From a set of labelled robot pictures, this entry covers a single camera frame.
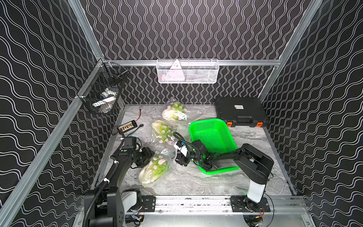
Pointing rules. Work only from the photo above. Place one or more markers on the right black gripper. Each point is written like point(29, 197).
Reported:
point(180, 161)

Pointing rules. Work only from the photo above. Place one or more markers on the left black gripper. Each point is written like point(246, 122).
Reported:
point(144, 157)

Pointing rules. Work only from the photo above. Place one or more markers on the zip-top bag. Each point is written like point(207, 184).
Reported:
point(169, 153)

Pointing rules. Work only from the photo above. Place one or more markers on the green plastic basket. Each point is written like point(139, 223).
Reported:
point(214, 134)

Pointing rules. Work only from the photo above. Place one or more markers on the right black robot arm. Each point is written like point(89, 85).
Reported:
point(254, 163)

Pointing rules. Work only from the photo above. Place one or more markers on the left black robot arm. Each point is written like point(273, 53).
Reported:
point(116, 181)

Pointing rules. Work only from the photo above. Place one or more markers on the middle bagged chinese cabbage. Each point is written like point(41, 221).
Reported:
point(163, 132)

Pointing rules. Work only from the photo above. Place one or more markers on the bagged chinese cabbage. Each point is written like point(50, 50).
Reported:
point(176, 111)
point(163, 132)

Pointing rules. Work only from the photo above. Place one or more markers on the far bagged chinese cabbage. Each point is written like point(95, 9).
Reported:
point(176, 111)

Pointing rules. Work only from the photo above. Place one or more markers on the white items in black basket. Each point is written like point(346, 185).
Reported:
point(107, 99)

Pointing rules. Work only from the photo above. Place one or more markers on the black tool case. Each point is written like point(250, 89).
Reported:
point(241, 111)

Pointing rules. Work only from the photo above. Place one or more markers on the pink triangle card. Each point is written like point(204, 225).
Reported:
point(175, 73)

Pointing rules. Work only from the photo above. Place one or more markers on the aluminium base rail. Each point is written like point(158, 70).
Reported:
point(203, 205)

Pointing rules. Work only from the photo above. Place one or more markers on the black wire wall basket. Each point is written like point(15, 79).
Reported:
point(112, 76)

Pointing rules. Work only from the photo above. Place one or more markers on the white wire wall basket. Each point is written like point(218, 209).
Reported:
point(196, 71)

